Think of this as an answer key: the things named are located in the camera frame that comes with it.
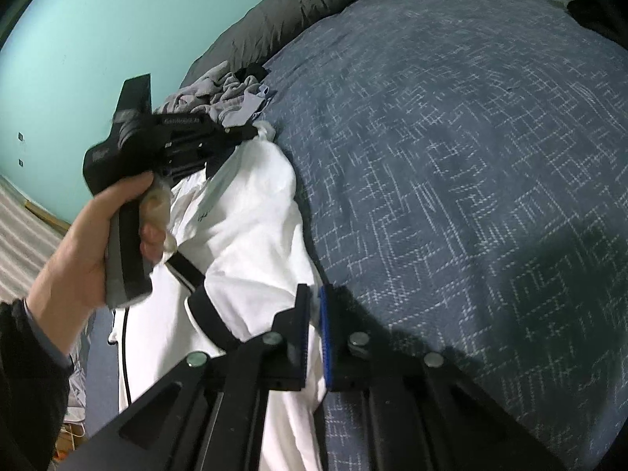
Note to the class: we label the blue patterned bed sheet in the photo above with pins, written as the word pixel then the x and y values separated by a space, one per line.
pixel 463 170

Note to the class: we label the person's left dark sleeve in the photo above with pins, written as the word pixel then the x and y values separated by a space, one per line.
pixel 34 390

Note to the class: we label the striped beige curtain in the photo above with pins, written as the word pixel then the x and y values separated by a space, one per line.
pixel 26 245

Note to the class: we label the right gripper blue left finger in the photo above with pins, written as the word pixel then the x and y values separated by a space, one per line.
pixel 206 413

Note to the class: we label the white polo shirt black trim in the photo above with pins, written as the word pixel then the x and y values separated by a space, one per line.
pixel 241 228

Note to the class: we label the grey crumpled garment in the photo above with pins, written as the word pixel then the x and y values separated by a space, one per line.
pixel 219 94

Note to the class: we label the wooden frame by wall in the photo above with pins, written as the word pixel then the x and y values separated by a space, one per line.
pixel 59 225

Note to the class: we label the person's left hand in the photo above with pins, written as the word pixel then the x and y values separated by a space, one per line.
pixel 71 286

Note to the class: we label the dark grey rolled duvet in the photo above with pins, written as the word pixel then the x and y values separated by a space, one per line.
pixel 294 14

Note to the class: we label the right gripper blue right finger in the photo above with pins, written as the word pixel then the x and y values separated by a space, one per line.
pixel 421 412

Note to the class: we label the light grey blanket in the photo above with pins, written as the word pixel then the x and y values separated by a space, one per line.
pixel 76 408

